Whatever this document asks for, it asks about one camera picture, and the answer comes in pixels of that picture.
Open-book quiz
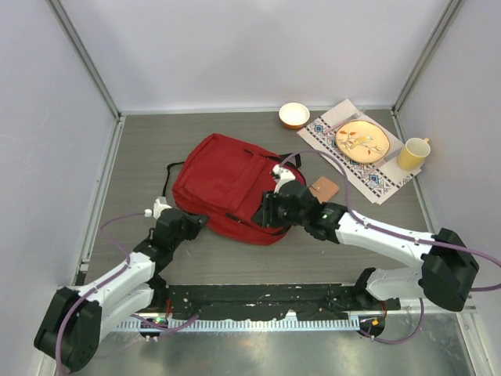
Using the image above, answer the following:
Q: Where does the pink handled knife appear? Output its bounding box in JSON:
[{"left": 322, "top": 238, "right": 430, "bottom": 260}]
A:
[{"left": 374, "top": 150, "right": 400, "bottom": 169}]

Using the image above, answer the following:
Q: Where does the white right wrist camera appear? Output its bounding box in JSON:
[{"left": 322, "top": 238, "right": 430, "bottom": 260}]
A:
[{"left": 271, "top": 164, "right": 296, "bottom": 193}]

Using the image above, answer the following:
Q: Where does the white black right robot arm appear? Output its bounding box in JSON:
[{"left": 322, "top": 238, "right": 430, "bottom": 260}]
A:
[{"left": 252, "top": 181, "right": 479, "bottom": 312}]

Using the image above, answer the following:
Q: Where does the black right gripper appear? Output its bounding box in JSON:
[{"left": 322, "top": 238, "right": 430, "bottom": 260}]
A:
[{"left": 251, "top": 190, "right": 307, "bottom": 229}]

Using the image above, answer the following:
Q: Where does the pink handled fork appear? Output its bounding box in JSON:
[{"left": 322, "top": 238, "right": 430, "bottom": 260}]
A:
[{"left": 324, "top": 110, "right": 365, "bottom": 134}]

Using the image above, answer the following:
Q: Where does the red student backpack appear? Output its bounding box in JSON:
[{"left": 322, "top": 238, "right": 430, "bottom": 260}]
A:
[{"left": 171, "top": 133, "right": 290, "bottom": 246}]

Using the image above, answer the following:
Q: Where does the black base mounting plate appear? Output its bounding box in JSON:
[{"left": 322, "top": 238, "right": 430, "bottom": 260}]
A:
[{"left": 157, "top": 284, "right": 401, "bottom": 321}]

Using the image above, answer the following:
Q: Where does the white orange bowl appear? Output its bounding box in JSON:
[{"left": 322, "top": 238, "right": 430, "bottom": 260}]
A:
[{"left": 279, "top": 103, "right": 310, "bottom": 129}]

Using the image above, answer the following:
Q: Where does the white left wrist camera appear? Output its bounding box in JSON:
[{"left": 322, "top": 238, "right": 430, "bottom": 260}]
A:
[{"left": 144, "top": 197, "right": 172, "bottom": 219}]

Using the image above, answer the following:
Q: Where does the yellow bird plate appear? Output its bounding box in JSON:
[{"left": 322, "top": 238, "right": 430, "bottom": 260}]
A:
[{"left": 335, "top": 121, "right": 391, "bottom": 164}]

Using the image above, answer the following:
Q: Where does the yellow mug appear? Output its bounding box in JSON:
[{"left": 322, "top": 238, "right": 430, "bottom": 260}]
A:
[{"left": 397, "top": 138, "right": 431, "bottom": 171}]

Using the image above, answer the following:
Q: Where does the brown leather wallet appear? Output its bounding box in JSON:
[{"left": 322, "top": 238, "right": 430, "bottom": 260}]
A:
[{"left": 309, "top": 176, "right": 340, "bottom": 203}]

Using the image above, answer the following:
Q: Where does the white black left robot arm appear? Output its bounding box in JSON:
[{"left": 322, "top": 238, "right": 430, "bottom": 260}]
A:
[{"left": 34, "top": 208, "right": 208, "bottom": 374}]

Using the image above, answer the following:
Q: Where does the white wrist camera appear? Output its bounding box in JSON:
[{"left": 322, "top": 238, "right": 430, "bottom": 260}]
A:
[
  {"left": 144, "top": 197, "right": 172, "bottom": 219},
  {"left": 271, "top": 164, "right": 296, "bottom": 193}
]

